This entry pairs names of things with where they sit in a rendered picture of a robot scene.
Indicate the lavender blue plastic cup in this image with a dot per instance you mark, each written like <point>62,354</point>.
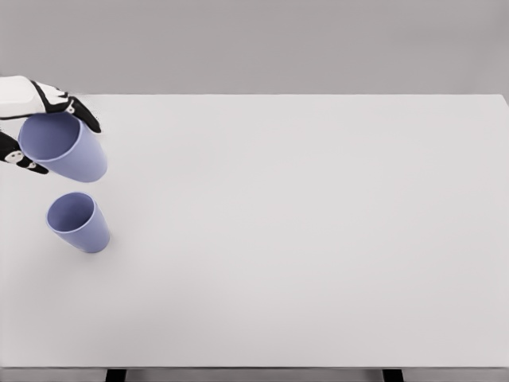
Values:
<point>75,153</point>
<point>81,228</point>

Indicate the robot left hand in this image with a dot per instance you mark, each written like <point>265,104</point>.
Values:
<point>20,96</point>

